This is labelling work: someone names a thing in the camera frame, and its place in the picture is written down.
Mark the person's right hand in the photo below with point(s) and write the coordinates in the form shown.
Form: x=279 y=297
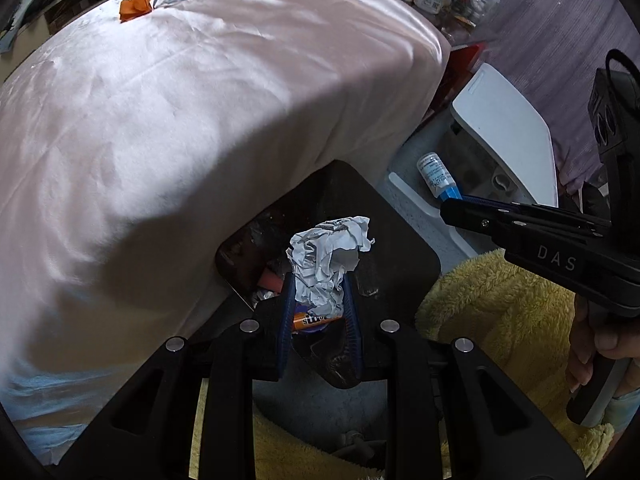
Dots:
x=617 y=344

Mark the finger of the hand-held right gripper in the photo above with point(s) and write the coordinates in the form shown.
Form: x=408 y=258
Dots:
x=480 y=217
x=530 y=208

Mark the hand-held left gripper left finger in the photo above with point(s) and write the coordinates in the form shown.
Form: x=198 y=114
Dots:
x=287 y=320

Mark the black swing-lid trash bin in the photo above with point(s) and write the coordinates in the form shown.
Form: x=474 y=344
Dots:
x=400 y=260

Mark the white paper wrapper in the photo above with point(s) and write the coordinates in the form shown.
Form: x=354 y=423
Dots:
x=325 y=260

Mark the orange tube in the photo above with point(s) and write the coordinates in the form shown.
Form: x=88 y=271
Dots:
x=312 y=321

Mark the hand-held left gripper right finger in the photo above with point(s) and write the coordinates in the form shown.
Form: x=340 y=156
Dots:
x=351 y=330

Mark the clear plastic storage box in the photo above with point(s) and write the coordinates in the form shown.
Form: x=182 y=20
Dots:
x=475 y=2

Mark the white tablecloth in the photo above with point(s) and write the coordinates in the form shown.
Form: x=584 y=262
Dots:
x=200 y=110

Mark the orange wrapper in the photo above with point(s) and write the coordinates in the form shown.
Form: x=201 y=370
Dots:
x=136 y=4

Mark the fluffy blanket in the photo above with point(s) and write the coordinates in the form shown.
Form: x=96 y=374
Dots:
x=500 y=320

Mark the small blue-white bottle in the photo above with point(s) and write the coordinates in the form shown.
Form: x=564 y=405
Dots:
x=435 y=175

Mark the red wrapper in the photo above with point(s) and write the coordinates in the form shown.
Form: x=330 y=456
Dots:
x=271 y=280

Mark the purple curtain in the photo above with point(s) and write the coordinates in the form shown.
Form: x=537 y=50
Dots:
x=550 y=25

